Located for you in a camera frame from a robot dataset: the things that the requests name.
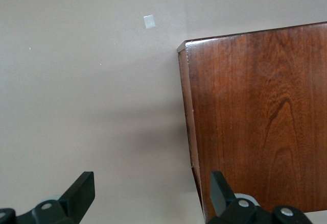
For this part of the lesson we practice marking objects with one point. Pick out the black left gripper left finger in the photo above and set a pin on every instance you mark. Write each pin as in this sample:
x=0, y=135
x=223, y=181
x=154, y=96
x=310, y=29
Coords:
x=66, y=206

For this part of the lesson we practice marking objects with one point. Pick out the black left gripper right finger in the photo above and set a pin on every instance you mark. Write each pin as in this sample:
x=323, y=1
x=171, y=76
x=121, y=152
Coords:
x=230, y=211

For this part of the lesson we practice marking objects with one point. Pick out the dark brown wooden cabinet box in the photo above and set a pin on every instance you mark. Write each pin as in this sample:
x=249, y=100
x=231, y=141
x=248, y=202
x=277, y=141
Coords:
x=255, y=119

